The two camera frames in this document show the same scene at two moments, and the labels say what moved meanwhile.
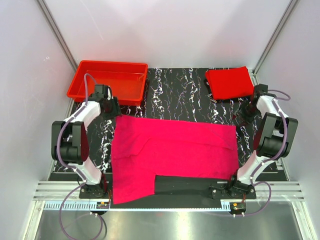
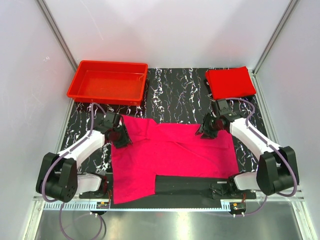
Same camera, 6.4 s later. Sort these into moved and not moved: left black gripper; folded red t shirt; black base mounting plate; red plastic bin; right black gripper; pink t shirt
Moved: left black gripper; right black gripper
Not moved: black base mounting plate; pink t shirt; red plastic bin; folded red t shirt
